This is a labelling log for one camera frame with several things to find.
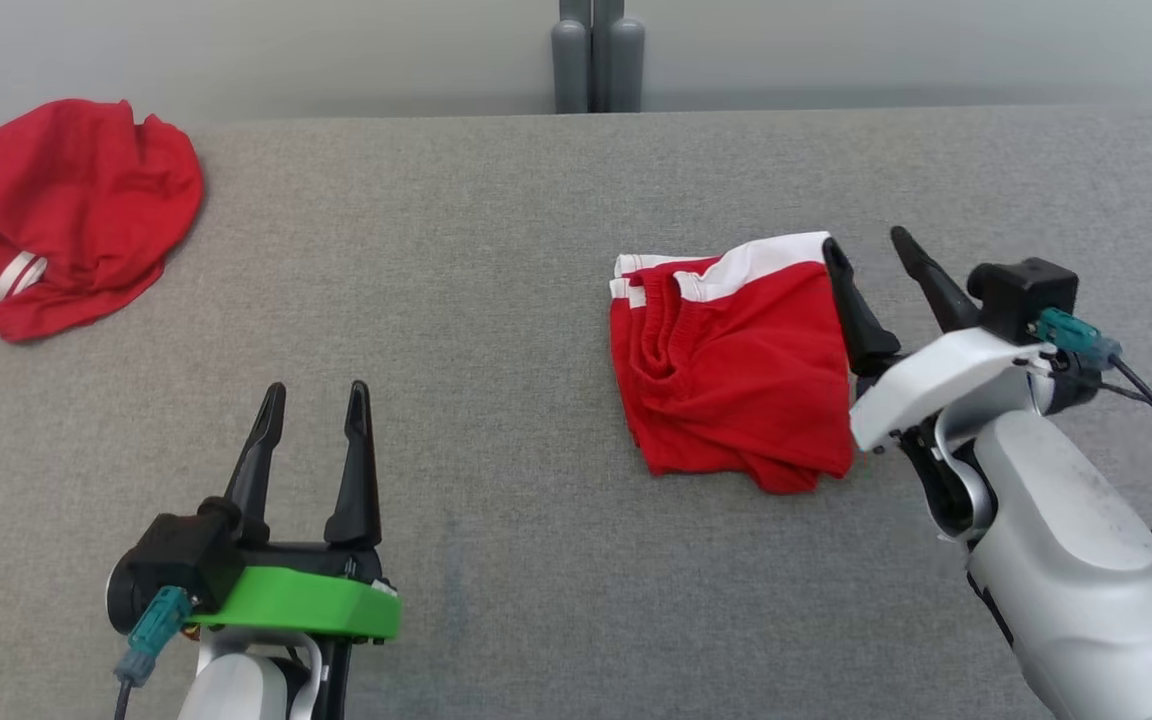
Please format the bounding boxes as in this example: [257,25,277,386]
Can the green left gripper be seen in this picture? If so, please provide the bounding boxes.
[106,380,402,643]

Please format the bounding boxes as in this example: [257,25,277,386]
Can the red shorts with white trim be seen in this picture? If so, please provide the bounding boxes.
[608,232,857,495]

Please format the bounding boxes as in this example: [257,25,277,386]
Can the grey rounded post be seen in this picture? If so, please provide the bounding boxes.
[608,18,647,114]
[551,18,592,114]

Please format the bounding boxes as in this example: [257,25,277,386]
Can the grey vertical bar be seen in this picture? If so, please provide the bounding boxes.
[558,0,627,114]

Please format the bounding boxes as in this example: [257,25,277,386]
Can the teal left cable connector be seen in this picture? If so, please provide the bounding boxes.
[114,587,192,688]

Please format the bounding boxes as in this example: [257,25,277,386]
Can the teal right cable connector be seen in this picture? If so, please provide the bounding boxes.
[1036,308,1124,369]

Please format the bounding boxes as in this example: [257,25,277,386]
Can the teal cable connector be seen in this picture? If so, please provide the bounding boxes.
[1036,308,1124,369]
[114,587,192,688]

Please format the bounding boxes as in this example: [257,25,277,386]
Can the red shirt with white sleeves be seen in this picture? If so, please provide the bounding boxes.
[0,98,205,343]

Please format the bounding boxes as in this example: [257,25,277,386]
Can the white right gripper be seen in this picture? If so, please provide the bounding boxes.
[822,226,1102,453]

